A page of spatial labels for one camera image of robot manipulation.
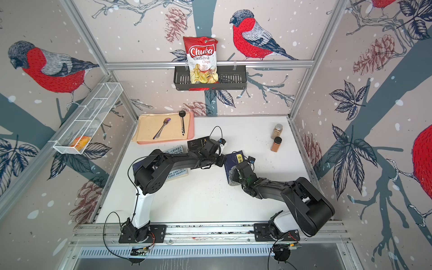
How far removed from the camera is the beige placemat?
1.12m

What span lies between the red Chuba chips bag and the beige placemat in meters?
0.38

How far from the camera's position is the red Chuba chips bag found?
0.83m
